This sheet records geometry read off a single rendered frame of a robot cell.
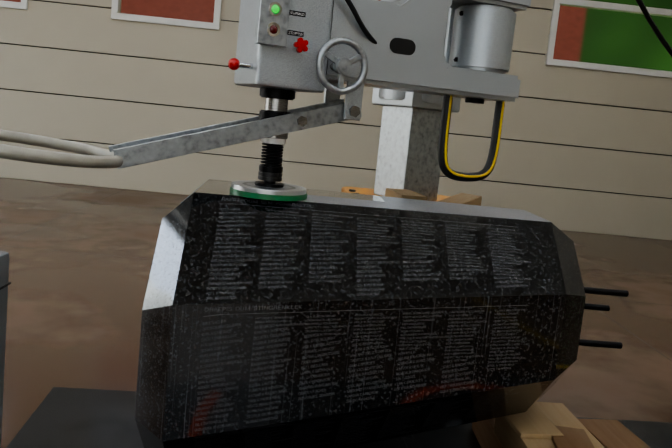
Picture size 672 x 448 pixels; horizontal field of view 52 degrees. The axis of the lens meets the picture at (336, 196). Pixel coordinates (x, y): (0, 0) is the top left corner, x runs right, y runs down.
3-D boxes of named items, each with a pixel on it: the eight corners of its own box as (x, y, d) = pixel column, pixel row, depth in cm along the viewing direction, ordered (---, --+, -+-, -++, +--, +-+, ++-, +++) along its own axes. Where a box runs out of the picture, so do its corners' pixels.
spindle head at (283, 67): (344, 106, 215) (359, -42, 210) (377, 108, 195) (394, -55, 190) (231, 94, 200) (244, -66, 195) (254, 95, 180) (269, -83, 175)
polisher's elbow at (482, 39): (439, 70, 227) (446, 9, 225) (494, 76, 231) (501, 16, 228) (459, 67, 209) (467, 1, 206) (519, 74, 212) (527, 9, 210)
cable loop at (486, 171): (491, 182, 230) (503, 86, 226) (497, 184, 227) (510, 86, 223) (432, 179, 220) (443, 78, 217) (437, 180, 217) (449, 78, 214)
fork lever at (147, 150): (339, 114, 213) (337, 98, 212) (367, 117, 196) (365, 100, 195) (110, 162, 188) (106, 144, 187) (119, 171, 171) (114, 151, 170)
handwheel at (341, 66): (351, 96, 196) (356, 42, 194) (366, 97, 187) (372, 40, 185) (301, 91, 190) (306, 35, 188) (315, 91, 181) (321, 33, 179)
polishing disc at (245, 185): (292, 186, 211) (292, 182, 211) (316, 197, 192) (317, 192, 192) (223, 182, 203) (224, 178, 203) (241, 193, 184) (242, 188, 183)
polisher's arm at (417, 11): (478, 131, 235) (496, -17, 229) (521, 136, 214) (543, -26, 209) (272, 111, 205) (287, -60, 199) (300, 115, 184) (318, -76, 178)
